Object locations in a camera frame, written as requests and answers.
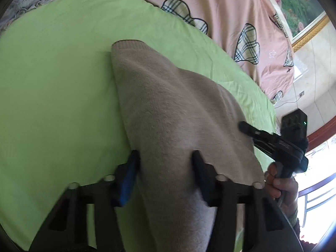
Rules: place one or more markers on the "beige knit sweater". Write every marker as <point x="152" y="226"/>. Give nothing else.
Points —
<point x="178" y="115"/>

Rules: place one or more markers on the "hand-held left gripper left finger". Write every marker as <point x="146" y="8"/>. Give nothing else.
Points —
<point x="128" y="181"/>

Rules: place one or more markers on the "dark metal railing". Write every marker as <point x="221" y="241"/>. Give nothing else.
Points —
<point x="312" y="191"/>

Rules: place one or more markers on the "gold framed flower painting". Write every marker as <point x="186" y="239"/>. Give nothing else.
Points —
<point x="296" y="5"/>

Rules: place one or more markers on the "person's right forearm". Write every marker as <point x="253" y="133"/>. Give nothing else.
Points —
<point x="294" y="221"/>

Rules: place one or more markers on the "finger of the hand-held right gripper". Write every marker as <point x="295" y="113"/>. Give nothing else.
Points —
<point x="252" y="130"/>
<point x="263" y="147"/>

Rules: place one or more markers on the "red-brown wooden window frame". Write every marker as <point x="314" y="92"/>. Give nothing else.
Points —
<point x="321" y="134"/>

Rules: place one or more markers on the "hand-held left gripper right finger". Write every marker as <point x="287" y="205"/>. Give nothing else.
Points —
<point x="202" y="174"/>

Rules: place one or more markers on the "green bed sheet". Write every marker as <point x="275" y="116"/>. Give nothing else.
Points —
<point x="57" y="84"/>

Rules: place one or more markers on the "person's right hand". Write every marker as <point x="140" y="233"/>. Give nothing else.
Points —
<point x="286" y="189"/>

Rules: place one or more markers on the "pink quilt with plaid hearts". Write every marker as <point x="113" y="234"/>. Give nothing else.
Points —
<point x="231" y="13"/>

